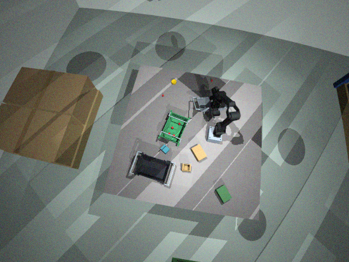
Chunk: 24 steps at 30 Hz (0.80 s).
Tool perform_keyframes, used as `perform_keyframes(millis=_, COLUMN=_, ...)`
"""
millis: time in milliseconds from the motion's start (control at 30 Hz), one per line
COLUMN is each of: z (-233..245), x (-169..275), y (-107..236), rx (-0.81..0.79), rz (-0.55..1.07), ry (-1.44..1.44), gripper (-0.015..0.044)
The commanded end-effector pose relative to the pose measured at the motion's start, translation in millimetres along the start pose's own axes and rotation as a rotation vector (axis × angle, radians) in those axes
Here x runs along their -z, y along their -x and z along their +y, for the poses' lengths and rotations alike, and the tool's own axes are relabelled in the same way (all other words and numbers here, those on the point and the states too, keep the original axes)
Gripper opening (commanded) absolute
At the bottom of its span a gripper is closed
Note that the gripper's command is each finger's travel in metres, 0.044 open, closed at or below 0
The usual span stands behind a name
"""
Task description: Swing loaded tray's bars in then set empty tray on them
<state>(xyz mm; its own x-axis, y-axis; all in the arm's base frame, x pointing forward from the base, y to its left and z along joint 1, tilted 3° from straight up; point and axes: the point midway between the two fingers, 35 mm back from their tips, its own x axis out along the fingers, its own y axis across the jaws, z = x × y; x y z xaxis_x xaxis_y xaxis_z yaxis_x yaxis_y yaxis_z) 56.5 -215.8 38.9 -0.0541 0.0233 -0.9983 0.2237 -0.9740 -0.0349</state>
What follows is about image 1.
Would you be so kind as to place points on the green plastic tray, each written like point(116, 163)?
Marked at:
point(177, 130)

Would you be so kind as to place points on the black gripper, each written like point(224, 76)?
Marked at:
point(214, 106)

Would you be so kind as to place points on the light blue cube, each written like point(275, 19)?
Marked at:
point(165, 149)

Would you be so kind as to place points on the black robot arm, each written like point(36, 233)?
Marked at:
point(223, 100)

